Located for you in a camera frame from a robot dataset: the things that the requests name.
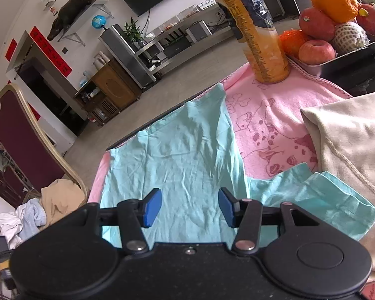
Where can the teal t-shirt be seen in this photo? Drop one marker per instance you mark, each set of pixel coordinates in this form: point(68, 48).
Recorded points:
point(181, 162)

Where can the dark brown plush animal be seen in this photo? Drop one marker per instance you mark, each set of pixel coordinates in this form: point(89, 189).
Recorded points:
point(68, 9)

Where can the red horizontal banner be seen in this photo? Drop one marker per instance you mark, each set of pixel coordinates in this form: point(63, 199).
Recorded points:
point(12, 51)

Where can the small orange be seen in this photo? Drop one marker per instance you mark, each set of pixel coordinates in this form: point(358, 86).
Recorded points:
point(292, 42)

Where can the beige garment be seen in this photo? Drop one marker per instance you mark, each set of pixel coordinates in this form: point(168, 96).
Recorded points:
point(59, 200)

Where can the blue globe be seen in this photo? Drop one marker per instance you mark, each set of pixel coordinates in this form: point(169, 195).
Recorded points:
point(99, 22)

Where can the metal television stand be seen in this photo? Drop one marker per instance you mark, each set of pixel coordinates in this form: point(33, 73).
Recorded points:
point(175, 37)

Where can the white kettle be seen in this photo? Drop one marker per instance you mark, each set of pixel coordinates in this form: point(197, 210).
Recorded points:
point(100, 61)

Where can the maroon banquet chair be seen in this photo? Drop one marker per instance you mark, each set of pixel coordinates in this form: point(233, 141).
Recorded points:
point(22, 131)

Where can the metal fruit tray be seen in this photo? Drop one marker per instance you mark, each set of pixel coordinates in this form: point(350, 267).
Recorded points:
point(340, 64)

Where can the red vertical couplet banner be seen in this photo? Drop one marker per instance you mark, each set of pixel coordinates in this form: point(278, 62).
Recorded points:
point(35, 114)
point(50, 51)

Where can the white wall shelf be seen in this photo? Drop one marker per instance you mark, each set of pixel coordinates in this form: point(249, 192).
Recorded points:
point(97, 4)

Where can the foam netted pear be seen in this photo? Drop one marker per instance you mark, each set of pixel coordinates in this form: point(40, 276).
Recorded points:
point(350, 37)

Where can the orange juice bottle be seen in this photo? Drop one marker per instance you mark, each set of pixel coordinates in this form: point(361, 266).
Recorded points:
point(259, 37)

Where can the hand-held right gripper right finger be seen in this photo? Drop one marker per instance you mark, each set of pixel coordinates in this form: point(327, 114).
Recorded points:
point(226, 207)

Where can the light blue garment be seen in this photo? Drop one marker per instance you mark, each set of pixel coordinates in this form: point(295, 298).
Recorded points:
point(34, 218)

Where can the pink printed blanket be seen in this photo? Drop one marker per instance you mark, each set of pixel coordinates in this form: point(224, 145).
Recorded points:
point(268, 122)

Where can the folded cream hoodie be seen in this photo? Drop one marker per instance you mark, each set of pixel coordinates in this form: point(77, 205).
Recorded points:
point(356, 150)

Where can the small grey speaker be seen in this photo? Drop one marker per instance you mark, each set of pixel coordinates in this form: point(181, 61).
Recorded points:
point(198, 31)

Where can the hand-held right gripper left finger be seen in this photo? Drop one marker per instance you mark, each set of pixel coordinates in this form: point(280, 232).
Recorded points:
point(151, 207)

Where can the wooden cabinet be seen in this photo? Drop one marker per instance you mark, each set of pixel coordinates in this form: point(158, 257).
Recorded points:
point(112, 84)

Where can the potted bamboo plant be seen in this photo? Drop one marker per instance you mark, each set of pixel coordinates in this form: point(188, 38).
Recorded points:
point(132, 29)

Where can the grey tower speaker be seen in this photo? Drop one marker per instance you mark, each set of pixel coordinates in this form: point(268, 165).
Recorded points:
point(125, 53)

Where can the red apple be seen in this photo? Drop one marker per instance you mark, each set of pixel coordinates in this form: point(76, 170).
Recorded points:
point(315, 53)
point(315, 23)

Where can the large bumpy orange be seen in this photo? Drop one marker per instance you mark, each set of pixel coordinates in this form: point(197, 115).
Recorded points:
point(334, 1)

